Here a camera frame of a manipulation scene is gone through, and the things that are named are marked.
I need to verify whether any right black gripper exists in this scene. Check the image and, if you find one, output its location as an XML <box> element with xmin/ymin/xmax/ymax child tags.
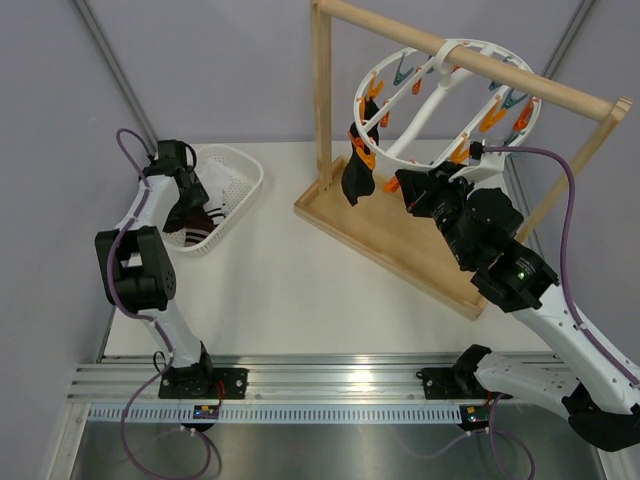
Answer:
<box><xmin>400</xmin><ymin>161</ymin><xmax>478</xmax><ymax>267</ymax></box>

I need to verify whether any brown sock with stripes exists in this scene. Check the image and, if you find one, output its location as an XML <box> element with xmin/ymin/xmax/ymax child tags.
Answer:
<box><xmin>163</xmin><ymin>205</ymin><xmax>226</xmax><ymax>247</ymax></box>

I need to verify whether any black sock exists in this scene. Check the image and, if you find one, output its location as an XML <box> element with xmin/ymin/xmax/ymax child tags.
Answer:
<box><xmin>348</xmin><ymin>97</ymin><xmax>380</xmax><ymax>152</ymax></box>
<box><xmin>341</xmin><ymin>152</ymin><xmax>375</xmax><ymax>206</ymax></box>

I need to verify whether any white round clip hanger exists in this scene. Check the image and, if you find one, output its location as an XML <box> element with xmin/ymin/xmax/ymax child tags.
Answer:
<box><xmin>350</xmin><ymin>38</ymin><xmax>542</xmax><ymax>179</ymax></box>

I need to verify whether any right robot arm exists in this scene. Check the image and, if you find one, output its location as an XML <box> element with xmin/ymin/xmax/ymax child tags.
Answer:
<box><xmin>395</xmin><ymin>164</ymin><xmax>639</xmax><ymax>452</ymax></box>

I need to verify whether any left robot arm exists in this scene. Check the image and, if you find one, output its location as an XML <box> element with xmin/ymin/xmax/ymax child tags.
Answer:
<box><xmin>95</xmin><ymin>140</ymin><xmax>216</xmax><ymax>399</ymax></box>

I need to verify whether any white sock in basket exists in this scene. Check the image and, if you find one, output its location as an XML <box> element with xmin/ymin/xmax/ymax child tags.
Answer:
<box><xmin>196</xmin><ymin>160</ymin><xmax>246</xmax><ymax>213</ymax></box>

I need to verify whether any white perforated plastic basket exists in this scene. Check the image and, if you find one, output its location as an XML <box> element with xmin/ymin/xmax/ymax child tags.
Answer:
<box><xmin>162</xmin><ymin>144</ymin><xmax>264</xmax><ymax>257</ymax></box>

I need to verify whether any wooden hanger rack frame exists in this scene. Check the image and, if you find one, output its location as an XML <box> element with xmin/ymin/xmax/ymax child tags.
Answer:
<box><xmin>294</xmin><ymin>1</ymin><xmax>633</xmax><ymax>319</ymax></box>

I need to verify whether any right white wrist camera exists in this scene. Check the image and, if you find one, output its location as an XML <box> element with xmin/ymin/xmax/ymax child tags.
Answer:
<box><xmin>449</xmin><ymin>141</ymin><xmax>510</xmax><ymax>184</ymax></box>

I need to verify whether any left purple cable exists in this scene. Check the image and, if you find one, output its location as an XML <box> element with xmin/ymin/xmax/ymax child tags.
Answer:
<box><xmin>103</xmin><ymin>128</ymin><xmax>224</xmax><ymax>476</ymax></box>

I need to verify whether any aluminium mounting rail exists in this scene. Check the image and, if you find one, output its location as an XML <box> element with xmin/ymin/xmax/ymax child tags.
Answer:
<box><xmin>67</xmin><ymin>353</ymin><xmax>459</xmax><ymax>404</ymax></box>

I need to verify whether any white slotted cable duct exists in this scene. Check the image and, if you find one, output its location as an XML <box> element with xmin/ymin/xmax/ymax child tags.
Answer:
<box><xmin>88</xmin><ymin>403</ymin><xmax>462</xmax><ymax>425</ymax></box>

